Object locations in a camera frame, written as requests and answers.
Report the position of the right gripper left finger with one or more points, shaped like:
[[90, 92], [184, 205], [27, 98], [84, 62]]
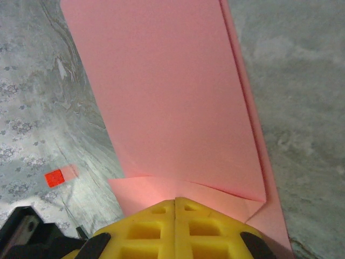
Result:
[[167, 229]]

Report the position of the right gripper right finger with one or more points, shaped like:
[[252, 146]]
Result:
[[183, 232]]

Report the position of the pink paper sheet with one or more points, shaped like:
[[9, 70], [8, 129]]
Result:
[[167, 94]]

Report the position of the small red cube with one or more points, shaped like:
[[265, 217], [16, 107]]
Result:
[[54, 178]]

